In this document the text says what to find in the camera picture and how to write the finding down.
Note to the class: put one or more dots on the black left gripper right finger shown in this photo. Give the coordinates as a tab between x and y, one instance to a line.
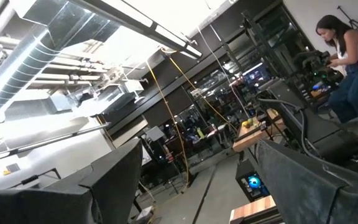
315	193

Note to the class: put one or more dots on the black workbench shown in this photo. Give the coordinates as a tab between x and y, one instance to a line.
322	130

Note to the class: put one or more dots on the person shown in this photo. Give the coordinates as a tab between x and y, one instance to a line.
356	84

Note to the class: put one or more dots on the wooden side table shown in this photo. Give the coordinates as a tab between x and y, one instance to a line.
247	138

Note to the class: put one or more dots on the black tripod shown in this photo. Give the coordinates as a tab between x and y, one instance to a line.
357	23

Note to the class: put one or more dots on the computer tower with blue fan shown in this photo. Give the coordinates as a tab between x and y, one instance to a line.
253	183

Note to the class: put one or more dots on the background black robot arm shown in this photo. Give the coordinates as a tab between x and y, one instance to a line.
312	63

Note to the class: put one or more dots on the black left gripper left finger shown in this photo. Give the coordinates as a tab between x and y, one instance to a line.
57	205

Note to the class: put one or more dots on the white sign board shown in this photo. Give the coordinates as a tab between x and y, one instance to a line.
154	133

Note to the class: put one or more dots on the small yellow fruit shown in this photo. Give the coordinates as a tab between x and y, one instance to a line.
246	124

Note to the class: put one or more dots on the ribbed silver air duct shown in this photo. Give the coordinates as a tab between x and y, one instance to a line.
26	65

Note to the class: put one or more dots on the long hanging light bar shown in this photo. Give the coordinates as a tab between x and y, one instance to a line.
169	34

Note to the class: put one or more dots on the lit computer screen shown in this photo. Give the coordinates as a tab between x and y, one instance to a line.
256	74

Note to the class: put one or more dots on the wooden table with black edge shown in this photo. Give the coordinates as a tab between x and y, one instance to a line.
253	210

